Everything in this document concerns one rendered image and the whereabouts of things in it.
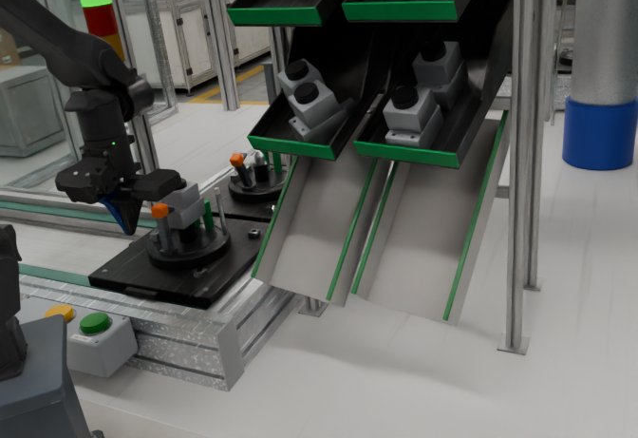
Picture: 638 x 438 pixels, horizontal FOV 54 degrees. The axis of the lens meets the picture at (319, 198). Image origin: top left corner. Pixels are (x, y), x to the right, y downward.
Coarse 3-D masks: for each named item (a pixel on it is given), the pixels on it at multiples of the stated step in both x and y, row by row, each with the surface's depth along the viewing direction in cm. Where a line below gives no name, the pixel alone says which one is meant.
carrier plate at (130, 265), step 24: (144, 240) 110; (240, 240) 106; (120, 264) 103; (144, 264) 102; (216, 264) 99; (240, 264) 98; (120, 288) 98; (144, 288) 96; (168, 288) 94; (192, 288) 94; (216, 288) 93
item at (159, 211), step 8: (152, 208) 96; (160, 208) 96; (168, 208) 99; (152, 216) 97; (160, 216) 96; (160, 224) 97; (168, 224) 98; (160, 232) 98; (168, 232) 98; (160, 240) 99; (168, 240) 98; (168, 248) 99
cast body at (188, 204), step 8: (184, 184) 100; (192, 184) 101; (176, 192) 99; (184, 192) 99; (192, 192) 100; (168, 200) 100; (176, 200) 99; (184, 200) 99; (192, 200) 101; (200, 200) 103; (176, 208) 100; (184, 208) 99; (192, 208) 101; (200, 208) 103; (168, 216) 100; (176, 216) 99; (184, 216) 99; (192, 216) 101; (200, 216) 103; (176, 224) 100; (184, 224) 99
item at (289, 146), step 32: (320, 32) 90; (352, 32) 93; (384, 32) 80; (288, 64) 85; (320, 64) 90; (352, 64) 87; (384, 64) 81; (352, 96) 82; (256, 128) 82; (288, 128) 82; (352, 128) 77
